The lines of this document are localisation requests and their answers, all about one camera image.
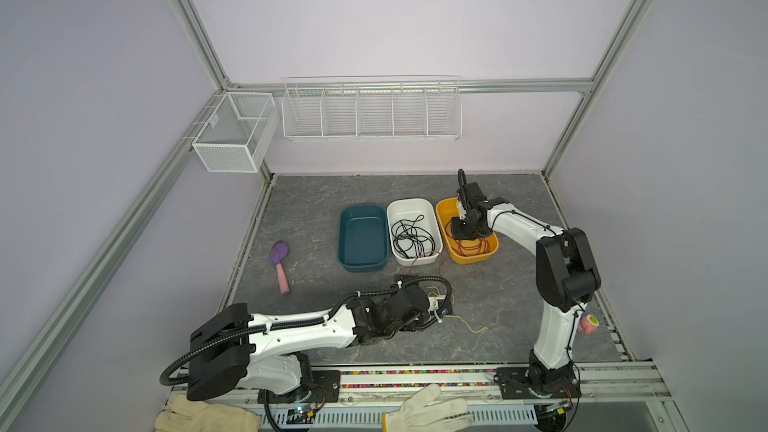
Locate red cable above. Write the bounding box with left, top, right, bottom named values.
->
left=437, top=215, right=493, bottom=289

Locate black cable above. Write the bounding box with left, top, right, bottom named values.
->
left=391, top=212, right=437, bottom=260

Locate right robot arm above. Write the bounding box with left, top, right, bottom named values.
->
left=451, top=170, right=601, bottom=398

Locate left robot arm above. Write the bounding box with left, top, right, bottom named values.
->
left=159, top=275, right=453, bottom=401

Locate yellow plastic bin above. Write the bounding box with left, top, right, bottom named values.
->
left=435, top=198, right=499, bottom=265

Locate white plastic bin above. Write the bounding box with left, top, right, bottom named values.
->
left=386, top=198, right=443, bottom=267

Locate teal plastic bin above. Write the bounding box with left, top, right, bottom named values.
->
left=338, top=204, right=390, bottom=273

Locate white work glove centre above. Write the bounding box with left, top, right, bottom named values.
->
left=382, top=384, right=472, bottom=432

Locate white work glove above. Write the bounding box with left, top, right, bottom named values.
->
left=382, top=384, right=472, bottom=432
left=154, top=395, right=262, bottom=432

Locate purple pink hairbrush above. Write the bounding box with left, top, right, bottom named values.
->
left=269, top=241, right=291, bottom=295

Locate white work glove left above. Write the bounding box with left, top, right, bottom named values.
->
left=154, top=395, right=262, bottom=432

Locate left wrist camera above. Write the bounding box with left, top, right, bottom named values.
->
left=428, top=292, right=453, bottom=321

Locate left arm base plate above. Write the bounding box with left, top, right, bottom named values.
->
left=257, top=369, right=341, bottom=404

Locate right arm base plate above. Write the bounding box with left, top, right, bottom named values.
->
left=494, top=365, right=582, bottom=399

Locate long white wire basket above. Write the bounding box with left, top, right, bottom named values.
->
left=282, top=75, right=463, bottom=141

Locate white wire mesh box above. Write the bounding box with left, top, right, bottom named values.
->
left=192, top=92, right=279, bottom=173

